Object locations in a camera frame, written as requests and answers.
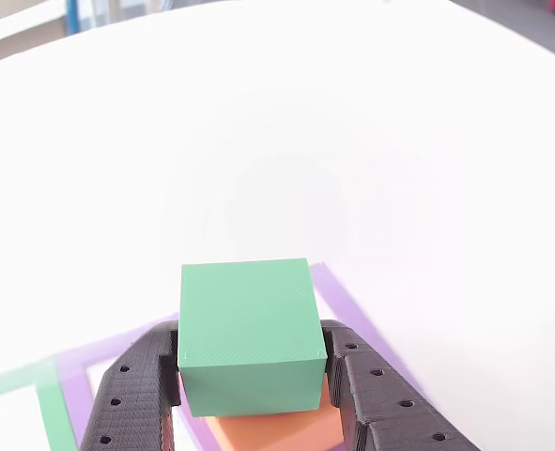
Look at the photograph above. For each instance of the green block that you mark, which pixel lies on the green block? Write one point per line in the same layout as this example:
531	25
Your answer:
249	319

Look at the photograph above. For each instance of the green tape square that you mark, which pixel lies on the green tape square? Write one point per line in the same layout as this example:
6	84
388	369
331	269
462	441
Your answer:
56	413

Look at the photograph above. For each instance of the purple tape square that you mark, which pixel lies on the purple tape square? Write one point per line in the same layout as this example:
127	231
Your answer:
347	305

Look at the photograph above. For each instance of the orange block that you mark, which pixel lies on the orange block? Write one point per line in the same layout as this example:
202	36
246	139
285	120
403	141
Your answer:
277	432

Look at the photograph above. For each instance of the blue post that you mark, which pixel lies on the blue post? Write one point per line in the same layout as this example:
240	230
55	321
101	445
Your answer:
72	16

